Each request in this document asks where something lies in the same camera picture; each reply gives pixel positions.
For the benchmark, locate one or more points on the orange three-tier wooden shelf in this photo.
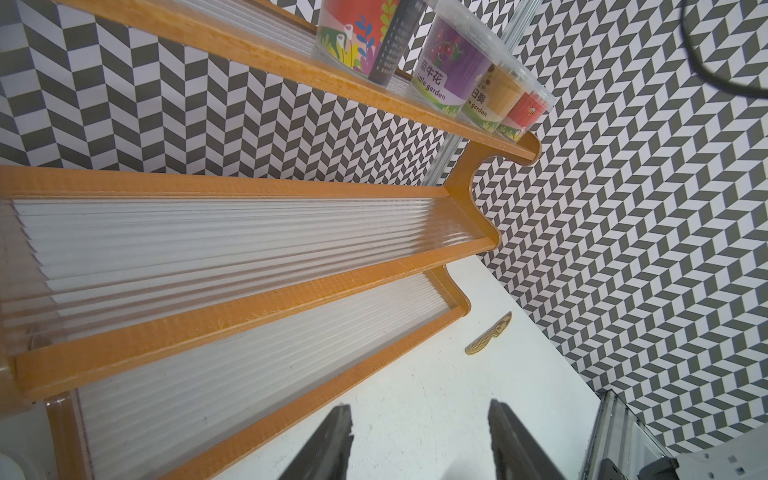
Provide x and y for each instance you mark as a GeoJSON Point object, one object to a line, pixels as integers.
{"type": "Point", "coordinates": [172, 324]}

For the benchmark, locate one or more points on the orange seed container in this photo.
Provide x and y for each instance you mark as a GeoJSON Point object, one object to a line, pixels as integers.
{"type": "Point", "coordinates": [496, 90]}

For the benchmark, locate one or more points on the dark seed container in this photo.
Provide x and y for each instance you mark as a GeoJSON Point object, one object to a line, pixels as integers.
{"type": "Point", "coordinates": [457, 53]}

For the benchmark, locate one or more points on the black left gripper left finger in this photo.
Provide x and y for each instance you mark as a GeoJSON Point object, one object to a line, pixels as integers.
{"type": "Point", "coordinates": [325, 455]}

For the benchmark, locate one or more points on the golden patterned knife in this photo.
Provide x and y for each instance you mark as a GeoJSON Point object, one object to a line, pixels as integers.
{"type": "Point", "coordinates": [483, 340]}

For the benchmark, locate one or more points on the red seed container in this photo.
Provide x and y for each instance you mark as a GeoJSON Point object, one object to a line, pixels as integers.
{"type": "Point", "coordinates": [535, 102]}

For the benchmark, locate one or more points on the metal base rail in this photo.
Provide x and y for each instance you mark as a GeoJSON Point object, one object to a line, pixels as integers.
{"type": "Point", "coordinates": [623, 447]}

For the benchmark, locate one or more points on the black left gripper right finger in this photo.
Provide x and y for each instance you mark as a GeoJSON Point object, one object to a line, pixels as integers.
{"type": "Point", "coordinates": [517, 455]}

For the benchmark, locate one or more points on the red-label seed container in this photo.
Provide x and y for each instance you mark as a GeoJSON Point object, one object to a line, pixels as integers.
{"type": "Point", "coordinates": [368, 37]}

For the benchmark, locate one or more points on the tall red illustrated-lid container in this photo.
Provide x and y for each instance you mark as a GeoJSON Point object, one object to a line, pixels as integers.
{"type": "Point", "coordinates": [11, 469]}

